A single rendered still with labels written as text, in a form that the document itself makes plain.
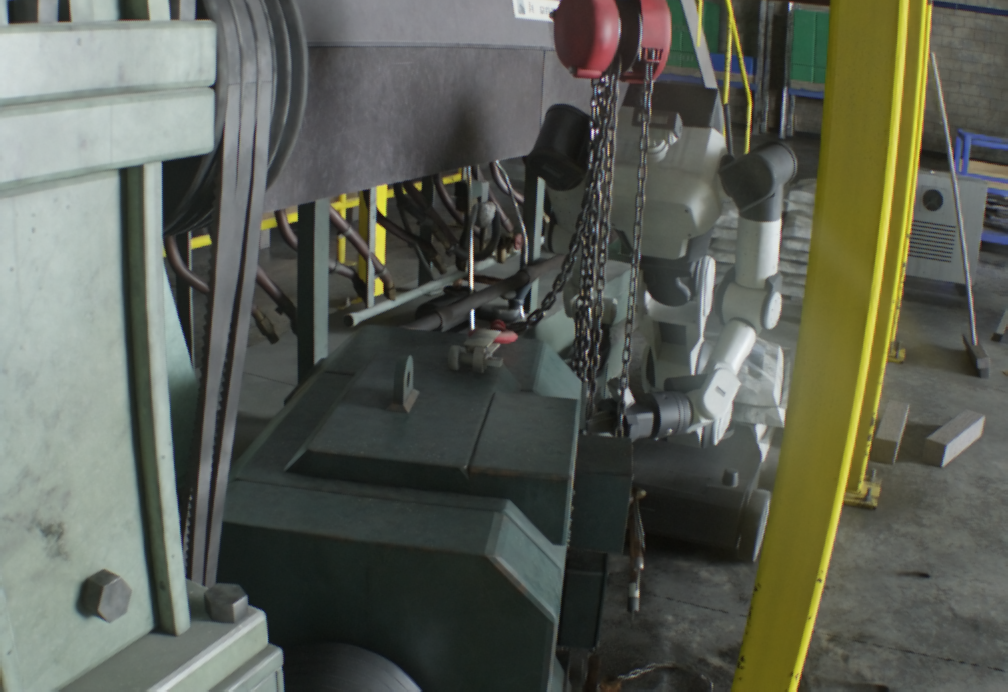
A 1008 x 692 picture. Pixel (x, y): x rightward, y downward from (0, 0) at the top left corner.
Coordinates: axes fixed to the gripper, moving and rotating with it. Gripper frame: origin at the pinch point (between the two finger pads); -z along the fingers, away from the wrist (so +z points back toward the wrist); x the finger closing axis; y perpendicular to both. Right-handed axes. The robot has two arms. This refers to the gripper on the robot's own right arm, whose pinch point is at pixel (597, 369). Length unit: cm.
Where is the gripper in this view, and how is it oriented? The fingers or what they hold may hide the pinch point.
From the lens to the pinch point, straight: 265.1
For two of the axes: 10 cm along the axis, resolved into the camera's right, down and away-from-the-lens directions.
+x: -3.7, 7.0, -6.1
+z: -1.7, -7.0, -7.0
